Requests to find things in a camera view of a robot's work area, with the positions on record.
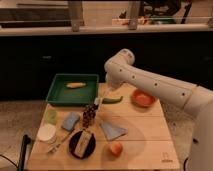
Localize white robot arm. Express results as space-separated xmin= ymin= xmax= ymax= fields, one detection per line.
xmin=104 ymin=49 xmax=213 ymax=171

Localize green plastic tray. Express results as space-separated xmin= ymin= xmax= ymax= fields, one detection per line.
xmin=46 ymin=74 xmax=99 ymax=106

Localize green chili pepper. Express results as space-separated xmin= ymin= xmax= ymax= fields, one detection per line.
xmin=102 ymin=96 xmax=123 ymax=104

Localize orange bowl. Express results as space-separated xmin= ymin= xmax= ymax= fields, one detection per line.
xmin=131 ymin=89 xmax=157 ymax=107

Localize purple grape bunch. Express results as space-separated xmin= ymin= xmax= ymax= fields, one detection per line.
xmin=83 ymin=104 xmax=98 ymax=128

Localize yellow corn cob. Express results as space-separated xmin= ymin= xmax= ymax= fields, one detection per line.
xmin=66 ymin=82 xmax=86 ymax=89

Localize blue triangular cloth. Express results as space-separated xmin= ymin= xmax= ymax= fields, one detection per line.
xmin=100 ymin=121 xmax=127 ymax=141

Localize blue sponge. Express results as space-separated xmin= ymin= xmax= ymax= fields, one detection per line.
xmin=62 ymin=113 xmax=80 ymax=132

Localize white bar on plate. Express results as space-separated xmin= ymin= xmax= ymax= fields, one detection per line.
xmin=74 ymin=131 xmax=92 ymax=158

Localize orange peach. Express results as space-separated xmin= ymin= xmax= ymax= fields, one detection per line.
xmin=109 ymin=141 xmax=123 ymax=156

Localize black round plate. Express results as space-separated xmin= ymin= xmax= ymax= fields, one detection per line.
xmin=69 ymin=131 xmax=96 ymax=159

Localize silver fork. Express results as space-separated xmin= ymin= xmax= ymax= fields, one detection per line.
xmin=47 ymin=129 xmax=75 ymax=155

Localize black clamp post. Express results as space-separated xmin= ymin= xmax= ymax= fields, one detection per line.
xmin=17 ymin=134 xmax=31 ymax=171

